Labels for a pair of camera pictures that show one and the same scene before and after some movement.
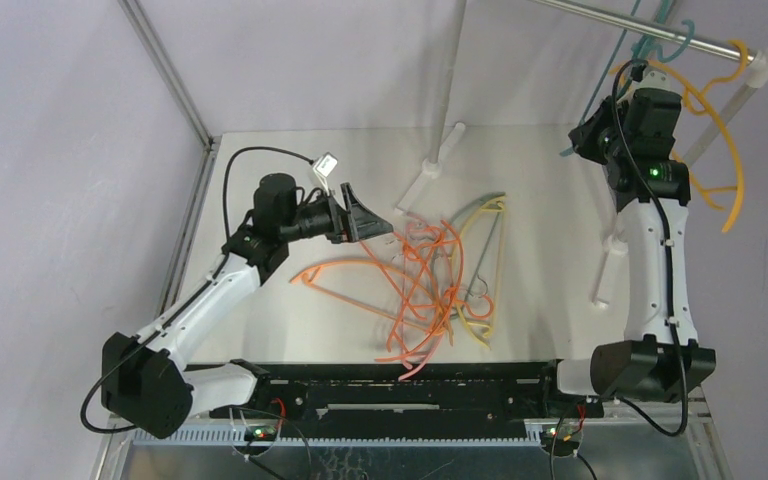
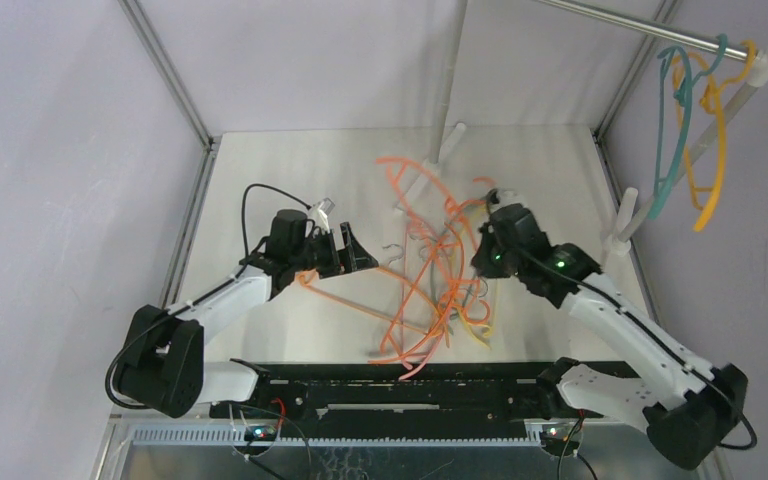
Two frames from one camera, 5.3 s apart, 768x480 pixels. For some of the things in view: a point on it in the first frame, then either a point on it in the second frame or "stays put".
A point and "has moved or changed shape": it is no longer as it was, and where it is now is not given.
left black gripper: (368, 225) → (356, 258)
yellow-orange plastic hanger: (693, 99) has moved or changed shape
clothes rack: (761, 58) stays put
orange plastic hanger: (411, 304) → (461, 223)
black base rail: (495, 392) stays put
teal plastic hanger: (642, 47) → (690, 83)
